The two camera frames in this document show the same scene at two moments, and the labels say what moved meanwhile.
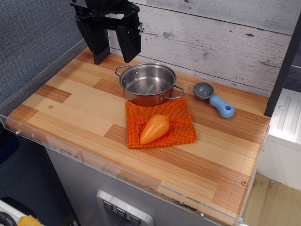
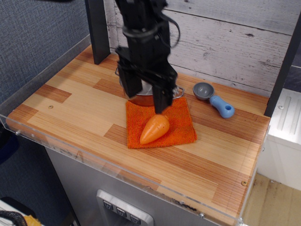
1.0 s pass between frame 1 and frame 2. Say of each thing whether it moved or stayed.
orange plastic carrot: stayed
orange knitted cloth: stayed
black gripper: moved
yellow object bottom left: stayed
